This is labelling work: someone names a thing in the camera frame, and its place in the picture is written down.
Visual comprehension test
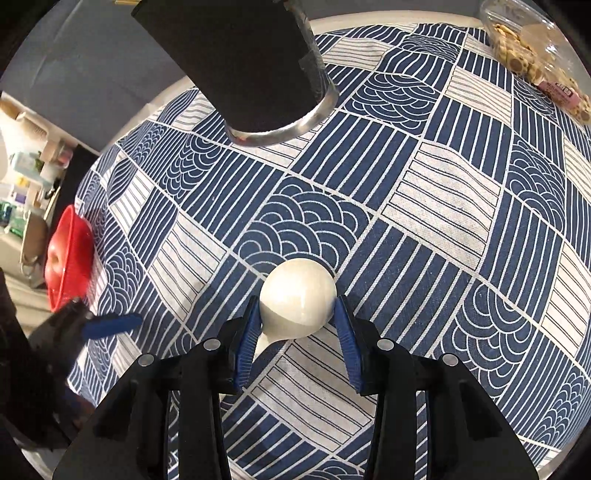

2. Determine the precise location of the plain white spoon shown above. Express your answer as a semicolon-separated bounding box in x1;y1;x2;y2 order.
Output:
253;258;337;359

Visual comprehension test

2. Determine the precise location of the red apple front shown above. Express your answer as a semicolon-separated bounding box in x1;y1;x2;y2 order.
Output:
44;246;65;289

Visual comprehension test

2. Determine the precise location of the clear snack box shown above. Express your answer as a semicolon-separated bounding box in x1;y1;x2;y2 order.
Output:
480;0;590;125

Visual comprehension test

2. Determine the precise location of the red plastic basket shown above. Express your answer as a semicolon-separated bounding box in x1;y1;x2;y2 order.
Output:
47;205;94;312

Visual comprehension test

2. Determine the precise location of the beige mug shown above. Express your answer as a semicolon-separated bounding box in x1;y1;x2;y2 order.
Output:
19;211;48;279

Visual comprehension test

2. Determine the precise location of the blue white patterned tablecloth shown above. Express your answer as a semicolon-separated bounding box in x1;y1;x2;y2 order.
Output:
69;23;590;466

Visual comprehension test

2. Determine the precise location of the black cylindrical utensil holder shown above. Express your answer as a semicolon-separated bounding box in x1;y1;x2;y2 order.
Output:
131;0;339;147

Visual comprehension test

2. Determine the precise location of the grey fabric backdrop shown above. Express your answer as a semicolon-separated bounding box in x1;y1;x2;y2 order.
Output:
1;1;192;151

